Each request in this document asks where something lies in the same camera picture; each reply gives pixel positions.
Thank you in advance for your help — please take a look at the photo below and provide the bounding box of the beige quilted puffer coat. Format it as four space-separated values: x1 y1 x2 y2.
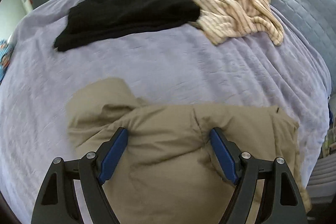
66 78 301 223

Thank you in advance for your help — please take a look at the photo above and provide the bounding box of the black garment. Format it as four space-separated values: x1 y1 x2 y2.
54 0 201 52

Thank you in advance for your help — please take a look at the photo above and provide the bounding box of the lavender plush bed blanket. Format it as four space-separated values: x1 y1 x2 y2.
1 0 331 223

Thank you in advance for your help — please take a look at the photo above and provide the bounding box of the cream striped fuzzy garment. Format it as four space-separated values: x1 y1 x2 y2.
193 0 284 46

